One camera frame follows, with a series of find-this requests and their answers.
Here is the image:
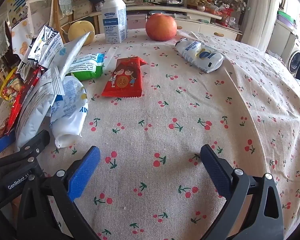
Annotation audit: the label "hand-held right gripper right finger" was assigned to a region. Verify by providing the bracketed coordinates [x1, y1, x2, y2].
[200, 144, 285, 240]

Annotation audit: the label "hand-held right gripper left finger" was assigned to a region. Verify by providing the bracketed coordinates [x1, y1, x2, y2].
[16, 145, 108, 240]

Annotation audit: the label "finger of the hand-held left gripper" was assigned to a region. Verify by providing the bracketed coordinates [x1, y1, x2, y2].
[14, 129, 51, 165]
[0, 131, 17, 161]

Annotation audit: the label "large white bag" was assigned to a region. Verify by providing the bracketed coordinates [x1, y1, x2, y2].
[15, 67, 65, 149]

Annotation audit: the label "white blue bag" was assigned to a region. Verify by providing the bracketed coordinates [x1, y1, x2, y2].
[49, 76, 88, 148]

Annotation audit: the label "yellow red snack wrapper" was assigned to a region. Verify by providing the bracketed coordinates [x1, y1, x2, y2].
[0, 72, 24, 103]

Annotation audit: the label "green white packet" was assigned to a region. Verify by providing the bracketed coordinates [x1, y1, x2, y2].
[66, 53, 105, 81]

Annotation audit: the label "silver foil wrapper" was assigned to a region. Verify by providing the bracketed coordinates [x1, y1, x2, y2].
[55, 31, 95, 80]

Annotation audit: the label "silver printed wrapper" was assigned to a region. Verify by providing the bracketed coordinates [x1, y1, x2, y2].
[16, 25, 65, 80]

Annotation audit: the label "red snack packet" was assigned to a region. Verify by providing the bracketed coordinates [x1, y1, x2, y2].
[101, 57, 148, 97]

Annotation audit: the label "white pouch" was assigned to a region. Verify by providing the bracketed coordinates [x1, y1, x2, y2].
[175, 38, 225, 74]

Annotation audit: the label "cherry print tablecloth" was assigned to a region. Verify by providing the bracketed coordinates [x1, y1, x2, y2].
[0, 29, 300, 240]

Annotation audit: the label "orange print dining table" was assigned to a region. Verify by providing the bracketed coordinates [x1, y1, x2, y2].
[10, 17, 37, 63]

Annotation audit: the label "yellow pear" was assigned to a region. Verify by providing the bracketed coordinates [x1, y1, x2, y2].
[68, 21, 95, 46]

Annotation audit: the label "wooden chair with towel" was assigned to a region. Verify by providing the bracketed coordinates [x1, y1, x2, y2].
[50, 0, 75, 43]

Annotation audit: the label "white plastic milk bottle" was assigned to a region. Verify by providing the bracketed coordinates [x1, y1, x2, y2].
[101, 0, 128, 44]

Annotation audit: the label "white printed carton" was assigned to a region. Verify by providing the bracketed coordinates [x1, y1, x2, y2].
[73, 0, 93, 20]

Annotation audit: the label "washing machine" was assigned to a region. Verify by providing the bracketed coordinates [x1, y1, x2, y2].
[281, 34, 300, 74]

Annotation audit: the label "white television cabinet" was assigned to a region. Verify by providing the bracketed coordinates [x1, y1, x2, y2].
[91, 4, 243, 43]

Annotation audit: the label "red apple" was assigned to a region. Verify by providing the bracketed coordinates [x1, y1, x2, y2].
[145, 13, 178, 42]

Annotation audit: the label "red gift bag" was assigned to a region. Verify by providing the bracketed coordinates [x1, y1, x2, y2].
[219, 7, 234, 25]

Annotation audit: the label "purple plastic basin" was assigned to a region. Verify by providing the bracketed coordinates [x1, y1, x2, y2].
[277, 11, 294, 28]

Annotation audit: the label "artificial flowers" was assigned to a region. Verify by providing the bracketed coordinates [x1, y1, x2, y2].
[210, 0, 247, 13]

